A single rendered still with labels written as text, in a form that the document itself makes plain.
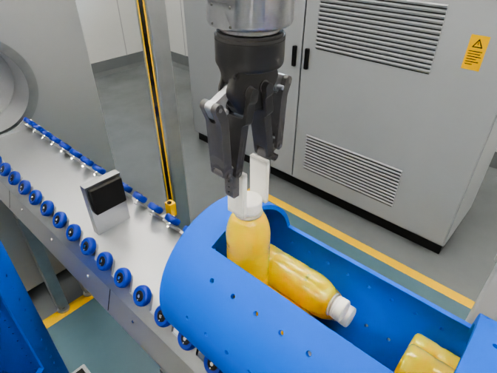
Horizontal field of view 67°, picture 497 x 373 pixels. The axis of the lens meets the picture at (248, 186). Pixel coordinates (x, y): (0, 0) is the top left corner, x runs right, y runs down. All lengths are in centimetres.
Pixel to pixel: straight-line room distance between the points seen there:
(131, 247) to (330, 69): 163
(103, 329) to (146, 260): 111
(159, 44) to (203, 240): 72
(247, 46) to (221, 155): 12
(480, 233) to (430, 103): 105
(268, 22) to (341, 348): 37
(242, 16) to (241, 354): 42
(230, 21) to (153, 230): 77
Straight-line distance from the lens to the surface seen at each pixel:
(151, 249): 102
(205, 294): 58
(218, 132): 41
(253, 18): 38
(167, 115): 125
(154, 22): 117
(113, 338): 203
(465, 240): 272
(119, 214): 110
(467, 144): 212
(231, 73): 41
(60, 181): 137
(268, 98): 45
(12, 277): 109
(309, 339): 51
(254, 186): 53
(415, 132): 218
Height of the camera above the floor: 162
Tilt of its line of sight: 35 degrees down
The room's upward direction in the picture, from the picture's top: straight up
